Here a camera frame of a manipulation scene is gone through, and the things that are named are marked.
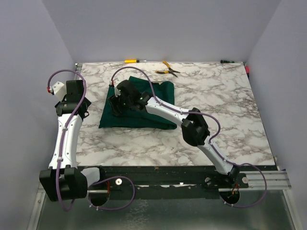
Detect dark green surgical cloth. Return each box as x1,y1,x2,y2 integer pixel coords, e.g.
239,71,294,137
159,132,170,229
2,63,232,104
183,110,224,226
99,81,177,130

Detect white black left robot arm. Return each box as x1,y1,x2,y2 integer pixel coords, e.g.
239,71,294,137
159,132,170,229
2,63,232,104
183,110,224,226
39,80,106,202

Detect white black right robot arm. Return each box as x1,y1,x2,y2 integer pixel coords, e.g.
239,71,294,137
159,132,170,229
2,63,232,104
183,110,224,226
108,80,239,187

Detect yellow black needle-nose pliers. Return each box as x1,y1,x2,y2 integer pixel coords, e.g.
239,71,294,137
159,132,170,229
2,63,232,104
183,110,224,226
155,60,180,78

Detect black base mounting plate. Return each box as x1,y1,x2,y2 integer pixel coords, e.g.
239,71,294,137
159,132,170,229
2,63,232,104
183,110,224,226
47,165,250,201

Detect black green screwdriver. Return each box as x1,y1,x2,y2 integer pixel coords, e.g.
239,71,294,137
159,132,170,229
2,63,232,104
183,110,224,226
220,60,235,64

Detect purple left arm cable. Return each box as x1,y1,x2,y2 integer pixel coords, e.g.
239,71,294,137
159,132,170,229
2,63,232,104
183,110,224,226
47,69,135,212

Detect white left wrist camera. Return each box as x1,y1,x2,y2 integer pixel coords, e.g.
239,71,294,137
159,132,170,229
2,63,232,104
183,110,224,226
50,81,67,102

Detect yellow handled screwdriver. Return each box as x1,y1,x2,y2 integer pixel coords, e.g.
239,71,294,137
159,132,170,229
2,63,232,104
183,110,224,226
124,59,147,64

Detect aluminium extrusion rail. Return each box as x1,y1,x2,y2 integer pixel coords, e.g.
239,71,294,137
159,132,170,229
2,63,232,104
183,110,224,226
38,170,292,192

